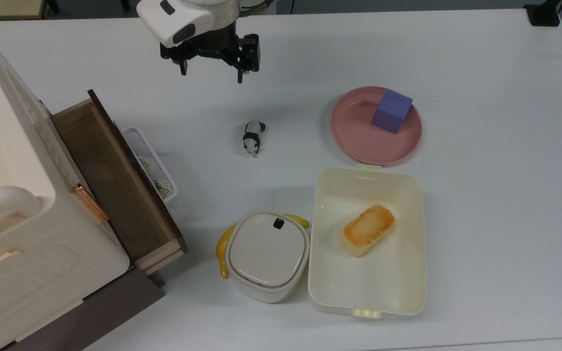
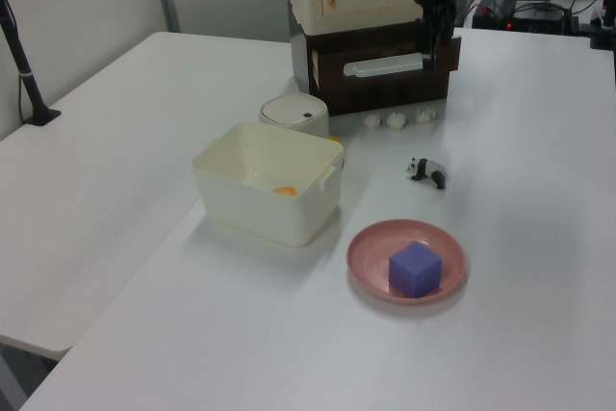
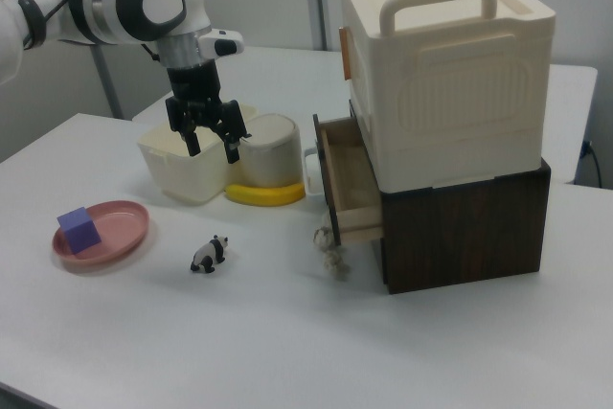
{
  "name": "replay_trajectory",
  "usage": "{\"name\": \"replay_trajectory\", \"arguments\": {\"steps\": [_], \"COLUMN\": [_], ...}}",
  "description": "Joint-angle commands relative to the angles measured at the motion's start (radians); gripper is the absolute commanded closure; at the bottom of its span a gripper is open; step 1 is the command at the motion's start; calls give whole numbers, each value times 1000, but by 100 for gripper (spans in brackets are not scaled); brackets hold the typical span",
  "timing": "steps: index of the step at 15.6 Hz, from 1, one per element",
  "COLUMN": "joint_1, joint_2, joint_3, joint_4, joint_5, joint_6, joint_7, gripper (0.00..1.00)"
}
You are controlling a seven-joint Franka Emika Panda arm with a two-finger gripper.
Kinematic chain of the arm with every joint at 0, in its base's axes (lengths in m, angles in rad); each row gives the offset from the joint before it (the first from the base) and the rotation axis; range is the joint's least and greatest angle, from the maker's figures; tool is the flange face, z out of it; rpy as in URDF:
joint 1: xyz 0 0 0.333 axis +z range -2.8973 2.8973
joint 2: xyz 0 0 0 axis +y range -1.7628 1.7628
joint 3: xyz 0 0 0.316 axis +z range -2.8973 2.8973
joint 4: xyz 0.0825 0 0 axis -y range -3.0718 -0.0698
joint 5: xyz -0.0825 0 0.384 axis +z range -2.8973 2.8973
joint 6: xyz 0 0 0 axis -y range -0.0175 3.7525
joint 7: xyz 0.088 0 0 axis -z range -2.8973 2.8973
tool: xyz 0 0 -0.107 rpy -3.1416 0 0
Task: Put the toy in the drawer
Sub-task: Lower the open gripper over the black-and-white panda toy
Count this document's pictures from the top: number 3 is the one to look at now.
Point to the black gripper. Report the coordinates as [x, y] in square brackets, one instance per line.
[194, 85]

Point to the black and white panda toy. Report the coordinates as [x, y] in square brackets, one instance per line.
[208, 251]

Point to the dark brown wooden drawer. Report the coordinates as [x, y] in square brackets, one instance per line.
[455, 232]

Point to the cream rectangular plastic bin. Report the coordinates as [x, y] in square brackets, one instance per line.
[187, 179]

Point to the cream round lidded trash can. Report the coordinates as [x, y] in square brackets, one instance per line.
[268, 160]

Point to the yellow lid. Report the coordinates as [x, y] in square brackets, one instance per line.
[263, 196]

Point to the pink round plate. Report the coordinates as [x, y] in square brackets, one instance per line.
[120, 222]

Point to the purple cube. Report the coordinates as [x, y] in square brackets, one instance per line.
[79, 232]

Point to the small white knobs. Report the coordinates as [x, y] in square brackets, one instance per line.
[335, 265]

